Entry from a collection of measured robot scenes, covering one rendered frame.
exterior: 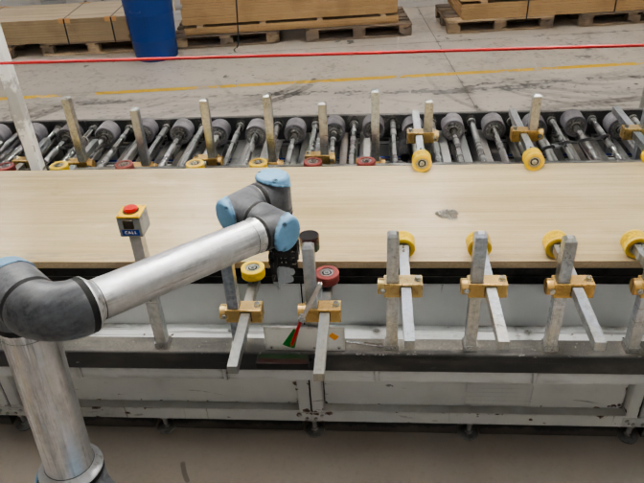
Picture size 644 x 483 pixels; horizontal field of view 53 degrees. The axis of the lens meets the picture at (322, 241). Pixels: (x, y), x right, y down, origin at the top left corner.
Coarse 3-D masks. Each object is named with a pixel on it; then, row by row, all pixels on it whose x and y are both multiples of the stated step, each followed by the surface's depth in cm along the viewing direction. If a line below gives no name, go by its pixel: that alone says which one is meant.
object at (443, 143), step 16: (560, 128) 334; (16, 144) 352; (160, 144) 345; (304, 144) 334; (464, 144) 324; (592, 144) 318; (624, 144) 319; (0, 160) 337; (240, 160) 321; (448, 160) 311
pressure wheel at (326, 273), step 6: (318, 270) 213; (324, 270) 213; (330, 270) 213; (336, 270) 212; (318, 276) 210; (324, 276) 210; (330, 276) 210; (336, 276) 210; (324, 282) 209; (330, 282) 209; (336, 282) 211
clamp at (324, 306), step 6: (318, 300) 206; (324, 300) 205; (330, 300) 205; (336, 300) 205; (300, 306) 204; (318, 306) 203; (324, 306) 203; (330, 306) 203; (300, 312) 203; (312, 312) 202; (318, 312) 202; (330, 312) 202; (336, 312) 202; (312, 318) 204; (318, 318) 203; (330, 318) 203; (336, 318) 203
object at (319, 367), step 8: (328, 288) 212; (328, 296) 209; (320, 312) 202; (328, 312) 202; (320, 320) 199; (328, 320) 199; (320, 328) 196; (328, 328) 197; (320, 336) 193; (320, 344) 190; (320, 352) 187; (320, 360) 184; (320, 368) 182; (320, 376) 180
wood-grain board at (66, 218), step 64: (0, 192) 272; (64, 192) 269; (128, 192) 266; (192, 192) 263; (320, 192) 258; (384, 192) 256; (448, 192) 253; (512, 192) 251; (576, 192) 248; (640, 192) 246; (0, 256) 230; (64, 256) 228; (128, 256) 226; (256, 256) 223; (320, 256) 221; (384, 256) 219; (448, 256) 217; (512, 256) 215; (576, 256) 213
